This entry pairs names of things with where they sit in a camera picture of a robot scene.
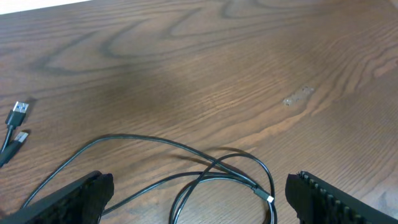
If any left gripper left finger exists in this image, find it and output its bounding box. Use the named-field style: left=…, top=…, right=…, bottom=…
left=1, top=171, right=114, bottom=224

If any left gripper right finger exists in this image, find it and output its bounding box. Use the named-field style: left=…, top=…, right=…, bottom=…
left=285, top=171, right=397, bottom=224

